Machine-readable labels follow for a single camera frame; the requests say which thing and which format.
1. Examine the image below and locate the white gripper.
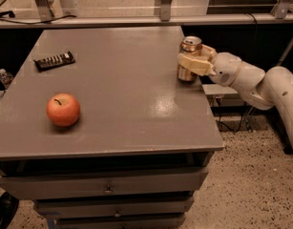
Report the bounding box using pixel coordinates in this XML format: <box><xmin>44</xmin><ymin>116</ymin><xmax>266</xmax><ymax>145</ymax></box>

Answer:
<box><xmin>178</xmin><ymin>45</ymin><xmax>242</xmax><ymax>87</ymax></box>

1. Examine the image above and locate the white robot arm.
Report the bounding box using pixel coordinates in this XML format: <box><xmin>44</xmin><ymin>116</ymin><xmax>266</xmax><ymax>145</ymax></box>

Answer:
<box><xmin>178</xmin><ymin>46</ymin><xmax>293</xmax><ymax>149</ymax></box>

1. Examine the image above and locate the grey drawer cabinet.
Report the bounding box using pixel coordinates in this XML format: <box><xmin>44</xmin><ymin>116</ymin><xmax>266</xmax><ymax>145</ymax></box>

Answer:
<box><xmin>0</xmin><ymin>27</ymin><xmax>222</xmax><ymax>229</ymax></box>

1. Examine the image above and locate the red apple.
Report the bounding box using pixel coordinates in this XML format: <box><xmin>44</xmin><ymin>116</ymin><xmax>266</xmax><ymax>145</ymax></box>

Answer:
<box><xmin>46</xmin><ymin>94</ymin><xmax>80</xmax><ymax>127</ymax></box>

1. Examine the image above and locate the black snack bar package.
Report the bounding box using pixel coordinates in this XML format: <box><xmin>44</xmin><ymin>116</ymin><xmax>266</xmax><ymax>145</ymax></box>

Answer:
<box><xmin>34</xmin><ymin>52</ymin><xmax>75</xmax><ymax>72</ymax></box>

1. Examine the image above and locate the clear water bottle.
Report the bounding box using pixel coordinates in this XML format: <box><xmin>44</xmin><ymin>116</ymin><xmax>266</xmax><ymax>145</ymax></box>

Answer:
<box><xmin>0</xmin><ymin>69</ymin><xmax>14</xmax><ymax>89</ymax></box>

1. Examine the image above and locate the black object bottom left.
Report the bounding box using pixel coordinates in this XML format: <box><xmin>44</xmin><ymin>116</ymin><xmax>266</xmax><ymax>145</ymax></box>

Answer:
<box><xmin>0</xmin><ymin>192</ymin><xmax>19</xmax><ymax>229</ymax></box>

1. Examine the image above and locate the black floor cable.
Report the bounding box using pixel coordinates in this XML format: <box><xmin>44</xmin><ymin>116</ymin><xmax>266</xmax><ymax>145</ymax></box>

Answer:
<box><xmin>216</xmin><ymin>94</ymin><xmax>255</xmax><ymax>134</ymax></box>

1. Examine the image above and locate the aluminium frame rail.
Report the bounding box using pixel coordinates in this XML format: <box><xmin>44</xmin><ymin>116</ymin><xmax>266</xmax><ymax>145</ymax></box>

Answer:
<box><xmin>0</xmin><ymin>13</ymin><xmax>293</xmax><ymax>29</ymax></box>

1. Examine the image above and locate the black cable on rail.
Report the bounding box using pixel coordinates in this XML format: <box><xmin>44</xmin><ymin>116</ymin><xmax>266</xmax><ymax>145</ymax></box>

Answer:
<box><xmin>0</xmin><ymin>10</ymin><xmax>77</xmax><ymax>25</ymax></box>

